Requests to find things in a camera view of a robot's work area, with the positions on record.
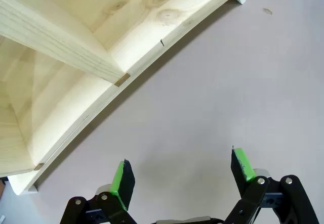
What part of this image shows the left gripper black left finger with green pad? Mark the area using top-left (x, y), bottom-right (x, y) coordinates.
top-left (59, 159), bottom-right (142, 224)

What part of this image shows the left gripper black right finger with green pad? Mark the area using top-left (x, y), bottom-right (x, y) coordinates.
top-left (224, 145), bottom-right (319, 224)

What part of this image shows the light wooden shelf box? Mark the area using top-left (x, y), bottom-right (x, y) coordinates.
top-left (0, 0), bottom-right (241, 178)

